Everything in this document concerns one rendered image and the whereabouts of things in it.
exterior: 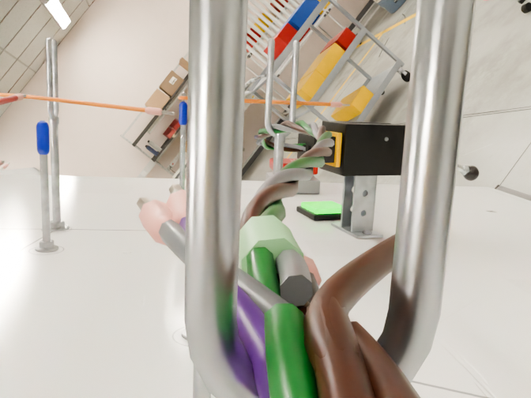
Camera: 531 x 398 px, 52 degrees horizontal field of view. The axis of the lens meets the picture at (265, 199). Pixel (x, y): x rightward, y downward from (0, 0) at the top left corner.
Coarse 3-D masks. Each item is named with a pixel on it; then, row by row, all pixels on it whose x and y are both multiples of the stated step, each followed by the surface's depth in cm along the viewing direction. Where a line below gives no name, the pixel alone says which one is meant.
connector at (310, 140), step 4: (300, 136) 43; (304, 136) 42; (308, 136) 41; (332, 136) 41; (300, 140) 43; (304, 140) 42; (308, 140) 41; (312, 140) 41; (316, 140) 41; (308, 144) 41; (312, 144) 41; (308, 148) 41; (332, 148) 41; (300, 152) 43; (304, 152) 42; (332, 152) 41; (324, 156) 41; (328, 156) 41; (332, 156) 41; (328, 160) 41; (332, 160) 41
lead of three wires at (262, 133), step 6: (258, 132) 36; (264, 132) 34; (258, 138) 36; (264, 138) 36; (258, 144) 38; (264, 144) 38; (270, 144) 40; (288, 144) 41; (294, 144) 42; (300, 144) 42; (288, 150) 41; (294, 150) 42; (300, 150) 42
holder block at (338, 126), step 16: (336, 128) 42; (352, 128) 41; (368, 128) 41; (384, 128) 42; (400, 128) 42; (352, 144) 41; (368, 144) 41; (384, 144) 42; (400, 144) 42; (352, 160) 41; (368, 160) 42; (384, 160) 42; (400, 160) 43
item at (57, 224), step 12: (48, 48) 38; (48, 60) 38; (48, 72) 38; (48, 84) 39; (48, 96) 39; (48, 108) 39; (48, 120) 40; (60, 204) 41; (60, 216) 41; (60, 228) 41
